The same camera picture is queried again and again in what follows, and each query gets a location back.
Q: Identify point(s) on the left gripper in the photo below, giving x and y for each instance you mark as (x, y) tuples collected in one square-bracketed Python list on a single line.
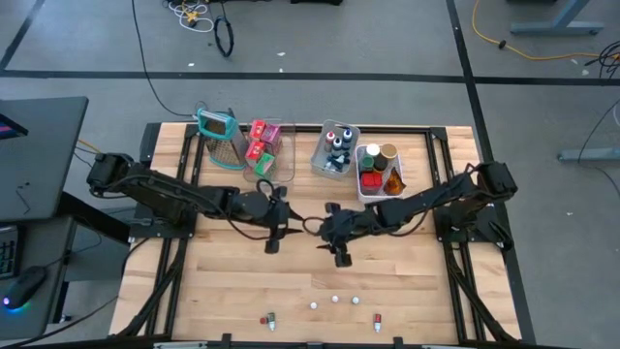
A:
[(277, 218)]

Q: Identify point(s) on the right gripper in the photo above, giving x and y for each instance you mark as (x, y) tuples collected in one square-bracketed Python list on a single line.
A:
[(346, 225)]

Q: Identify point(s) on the white perforated basket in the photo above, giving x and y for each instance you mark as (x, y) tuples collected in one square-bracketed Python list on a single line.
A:
[(380, 199)]

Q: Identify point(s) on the grey plastic bin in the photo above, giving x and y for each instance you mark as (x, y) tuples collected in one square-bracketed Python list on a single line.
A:
[(317, 160)]

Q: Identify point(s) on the purple food colouring bottle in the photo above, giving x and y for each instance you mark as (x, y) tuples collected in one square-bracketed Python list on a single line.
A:
[(331, 166)]

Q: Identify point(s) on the green lid herb jar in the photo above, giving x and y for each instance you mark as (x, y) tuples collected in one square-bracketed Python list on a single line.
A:
[(366, 163)]

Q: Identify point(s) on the black colouring bottle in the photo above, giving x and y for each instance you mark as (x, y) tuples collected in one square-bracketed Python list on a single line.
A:
[(337, 145)]

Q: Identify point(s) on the red food colouring bottle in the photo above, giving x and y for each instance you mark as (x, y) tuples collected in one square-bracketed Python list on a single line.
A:
[(329, 139), (377, 322)]

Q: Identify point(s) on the black lid orange spice jar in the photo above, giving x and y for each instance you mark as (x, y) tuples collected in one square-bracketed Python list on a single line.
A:
[(381, 164)]

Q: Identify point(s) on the white lid spice jar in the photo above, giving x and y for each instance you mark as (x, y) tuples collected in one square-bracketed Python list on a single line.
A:
[(373, 149)]

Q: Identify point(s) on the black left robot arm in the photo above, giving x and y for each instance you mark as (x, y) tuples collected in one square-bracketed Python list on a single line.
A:
[(169, 194)]

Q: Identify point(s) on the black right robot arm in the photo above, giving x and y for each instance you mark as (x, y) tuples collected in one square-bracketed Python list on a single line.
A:
[(426, 199)]

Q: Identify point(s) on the green spice box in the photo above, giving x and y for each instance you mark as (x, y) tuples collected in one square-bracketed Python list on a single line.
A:
[(264, 165)]

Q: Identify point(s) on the clear plastic bin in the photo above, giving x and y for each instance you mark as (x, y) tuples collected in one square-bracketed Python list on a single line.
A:
[(288, 155)]

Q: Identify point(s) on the small red box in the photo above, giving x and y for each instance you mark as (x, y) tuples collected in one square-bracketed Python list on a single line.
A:
[(366, 182)]

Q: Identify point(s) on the smoked paprika tin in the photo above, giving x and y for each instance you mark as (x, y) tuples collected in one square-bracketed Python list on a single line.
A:
[(272, 134)]

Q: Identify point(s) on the green food colouring bottle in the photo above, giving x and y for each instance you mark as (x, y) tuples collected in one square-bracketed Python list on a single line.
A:
[(271, 320)]

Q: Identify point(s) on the red spice tin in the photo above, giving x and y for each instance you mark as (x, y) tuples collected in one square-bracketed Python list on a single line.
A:
[(258, 130)]

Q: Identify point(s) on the brown lid spice jar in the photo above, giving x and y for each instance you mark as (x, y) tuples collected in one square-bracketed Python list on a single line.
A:
[(389, 151)]

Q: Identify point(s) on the black desk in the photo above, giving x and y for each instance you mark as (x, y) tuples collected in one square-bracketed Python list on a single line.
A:
[(43, 160)]

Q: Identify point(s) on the black computer mouse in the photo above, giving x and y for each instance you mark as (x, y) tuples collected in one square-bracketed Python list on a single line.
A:
[(26, 286)]

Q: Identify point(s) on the grey desk foot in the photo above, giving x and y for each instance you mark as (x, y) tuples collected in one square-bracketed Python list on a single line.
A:
[(591, 155)]

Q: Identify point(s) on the grey side desk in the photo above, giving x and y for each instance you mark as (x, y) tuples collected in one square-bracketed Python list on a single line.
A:
[(29, 320)]

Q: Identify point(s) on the black keyboard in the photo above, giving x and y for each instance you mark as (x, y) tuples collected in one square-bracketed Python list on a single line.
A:
[(7, 252)]

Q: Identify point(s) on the monitor screen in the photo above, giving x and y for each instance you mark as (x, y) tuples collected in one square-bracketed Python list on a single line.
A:
[(9, 127)]

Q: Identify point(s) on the desk with grey legs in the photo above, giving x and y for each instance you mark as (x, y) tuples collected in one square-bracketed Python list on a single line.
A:
[(557, 28)]

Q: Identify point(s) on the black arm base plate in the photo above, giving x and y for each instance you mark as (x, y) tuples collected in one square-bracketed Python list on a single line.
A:
[(441, 232), (138, 230)]

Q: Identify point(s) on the black table frame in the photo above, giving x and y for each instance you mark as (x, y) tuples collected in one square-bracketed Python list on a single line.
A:
[(150, 140)]

